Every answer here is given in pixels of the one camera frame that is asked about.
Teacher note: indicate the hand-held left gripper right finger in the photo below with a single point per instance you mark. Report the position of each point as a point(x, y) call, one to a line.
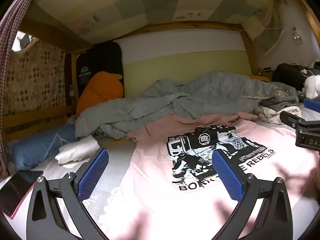
point(226, 173)

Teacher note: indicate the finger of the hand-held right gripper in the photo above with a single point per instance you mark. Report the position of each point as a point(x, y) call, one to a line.
point(312, 104)
point(291, 118)

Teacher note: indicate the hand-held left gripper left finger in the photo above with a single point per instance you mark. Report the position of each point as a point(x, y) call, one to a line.
point(93, 172)

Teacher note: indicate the pink printed t-shirt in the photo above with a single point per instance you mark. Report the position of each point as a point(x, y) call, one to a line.
point(150, 155)

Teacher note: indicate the white fluffy cloth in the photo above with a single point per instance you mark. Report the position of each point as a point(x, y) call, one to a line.
point(312, 86)

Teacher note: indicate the grey folded garment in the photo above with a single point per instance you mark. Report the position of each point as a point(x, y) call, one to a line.
point(282, 102)

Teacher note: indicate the cream folded garment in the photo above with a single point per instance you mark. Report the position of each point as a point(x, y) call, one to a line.
point(272, 115)

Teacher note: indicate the white crumpled cloth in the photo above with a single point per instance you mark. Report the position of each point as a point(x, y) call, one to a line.
point(77, 150)

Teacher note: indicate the black bag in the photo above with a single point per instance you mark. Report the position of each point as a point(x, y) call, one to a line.
point(287, 76)

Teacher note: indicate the small dark box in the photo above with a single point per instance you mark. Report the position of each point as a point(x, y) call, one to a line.
point(265, 70)

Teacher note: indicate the blue pillow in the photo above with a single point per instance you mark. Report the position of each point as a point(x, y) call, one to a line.
point(37, 147)

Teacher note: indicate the dark tablet with pink case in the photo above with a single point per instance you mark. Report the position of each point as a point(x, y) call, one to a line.
point(17, 190)

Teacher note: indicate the orange carrot plush pillow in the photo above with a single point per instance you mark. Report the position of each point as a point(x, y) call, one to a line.
point(100, 90)

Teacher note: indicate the translucent net curtain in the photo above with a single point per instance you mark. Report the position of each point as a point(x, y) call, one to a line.
point(270, 30)

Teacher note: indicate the grey-green duvet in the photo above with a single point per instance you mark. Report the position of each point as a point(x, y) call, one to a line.
point(175, 100)

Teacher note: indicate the patterned beige curtain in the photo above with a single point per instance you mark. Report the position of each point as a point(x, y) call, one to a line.
point(35, 75)

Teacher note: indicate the black pillow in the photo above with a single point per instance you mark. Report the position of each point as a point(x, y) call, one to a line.
point(100, 57)

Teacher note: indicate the red plaid curtain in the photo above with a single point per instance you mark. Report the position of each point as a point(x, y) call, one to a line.
point(10, 55)

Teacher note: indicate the checkered overhead cloth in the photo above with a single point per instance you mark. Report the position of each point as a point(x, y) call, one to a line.
point(125, 5)

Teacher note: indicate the white wall socket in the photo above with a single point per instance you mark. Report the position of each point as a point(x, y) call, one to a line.
point(297, 36)

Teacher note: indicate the wooden bed frame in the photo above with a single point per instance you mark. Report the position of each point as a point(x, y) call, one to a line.
point(200, 24)

